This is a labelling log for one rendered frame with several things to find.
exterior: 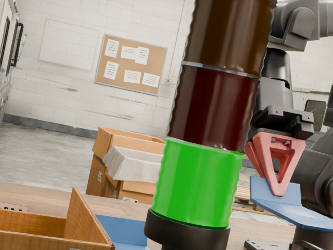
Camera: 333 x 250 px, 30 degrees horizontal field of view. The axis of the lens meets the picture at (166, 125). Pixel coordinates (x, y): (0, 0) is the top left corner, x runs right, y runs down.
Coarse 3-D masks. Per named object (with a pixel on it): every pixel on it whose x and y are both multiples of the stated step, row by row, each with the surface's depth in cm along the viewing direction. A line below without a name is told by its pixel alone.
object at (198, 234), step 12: (156, 216) 28; (144, 228) 29; (156, 228) 28; (168, 228) 28; (180, 228) 27; (192, 228) 27; (204, 228) 28; (216, 228) 28; (228, 228) 29; (156, 240) 28; (168, 240) 28; (180, 240) 27; (192, 240) 27; (204, 240) 28; (216, 240) 28
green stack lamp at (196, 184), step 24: (168, 144) 28; (192, 144) 29; (168, 168) 28; (192, 168) 27; (216, 168) 28; (240, 168) 29; (168, 192) 28; (192, 192) 28; (216, 192) 28; (168, 216) 28; (192, 216) 28; (216, 216) 28
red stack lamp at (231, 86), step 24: (192, 72) 28; (216, 72) 27; (192, 96) 28; (216, 96) 27; (240, 96) 28; (192, 120) 28; (216, 120) 27; (240, 120) 28; (216, 144) 27; (240, 144) 28
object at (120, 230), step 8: (96, 216) 72; (104, 216) 72; (104, 224) 72; (112, 224) 72; (120, 224) 73; (128, 224) 73; (136, 224) 73; (144, 224) 74; (112, 232) 72; (120, 232) 72; (128, 232) 73; (136, 232) 73; (112, 240) 72; (120, 240) 72; (128, 240) 72; (136, 240) 73; (144, 240) 73; (120, 248) 70; (128, 248) 70; (136, 248) 71; (144, 248) 72
